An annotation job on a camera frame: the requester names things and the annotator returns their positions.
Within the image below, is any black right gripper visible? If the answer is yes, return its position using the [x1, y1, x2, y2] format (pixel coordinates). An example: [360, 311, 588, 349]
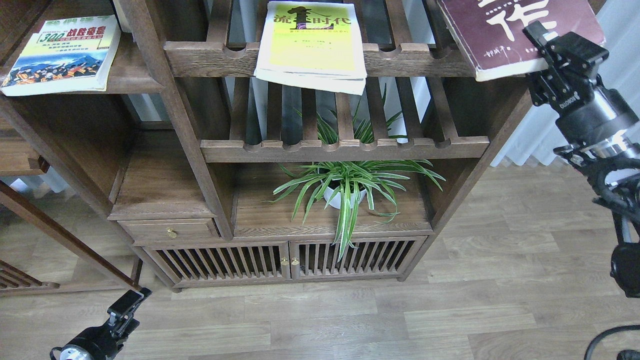
[522, 21, 639, 150]

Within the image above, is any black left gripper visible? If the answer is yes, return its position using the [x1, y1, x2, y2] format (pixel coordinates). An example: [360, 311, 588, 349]
[50, 287, 153, 360]

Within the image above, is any maroon cover thick book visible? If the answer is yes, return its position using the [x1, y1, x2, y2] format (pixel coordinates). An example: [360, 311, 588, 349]
[437, 0, 606, 82]

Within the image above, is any colourful 300 paperback book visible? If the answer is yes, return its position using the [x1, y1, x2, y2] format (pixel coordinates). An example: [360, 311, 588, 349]
[1, 14, 121, 97]

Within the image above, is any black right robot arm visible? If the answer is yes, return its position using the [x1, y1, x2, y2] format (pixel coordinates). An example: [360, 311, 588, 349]
[523, 21, 640, 298]

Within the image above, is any white pleated curtain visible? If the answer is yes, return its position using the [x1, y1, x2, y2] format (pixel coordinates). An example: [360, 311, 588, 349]
[491, 0, 640, 167]

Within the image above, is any small wooden drawer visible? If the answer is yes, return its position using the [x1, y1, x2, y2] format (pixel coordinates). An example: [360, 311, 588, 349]
[118, 218, 222, 245]

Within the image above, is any left slatted cabinet door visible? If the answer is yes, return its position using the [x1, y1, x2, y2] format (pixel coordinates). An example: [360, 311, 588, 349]
[142, 242, 291, 289]

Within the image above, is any dark wooden bookshelf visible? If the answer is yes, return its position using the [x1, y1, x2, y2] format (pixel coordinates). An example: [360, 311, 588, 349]
[1, 0, 531, 292]

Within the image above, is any green spider plant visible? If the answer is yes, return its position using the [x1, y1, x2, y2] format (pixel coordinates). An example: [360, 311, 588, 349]
[265, 85, 446, 262]

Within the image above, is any white plant pot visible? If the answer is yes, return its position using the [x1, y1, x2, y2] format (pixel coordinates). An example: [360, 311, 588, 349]
[323, 184, 367, 209]

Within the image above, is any yellow green cover book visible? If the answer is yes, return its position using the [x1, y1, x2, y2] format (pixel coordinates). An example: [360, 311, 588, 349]
[254, 1, 367, 96]

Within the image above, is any wooden furniture frame left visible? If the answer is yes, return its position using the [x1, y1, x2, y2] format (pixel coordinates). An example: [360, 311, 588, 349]
[0, 118, 143, 297]

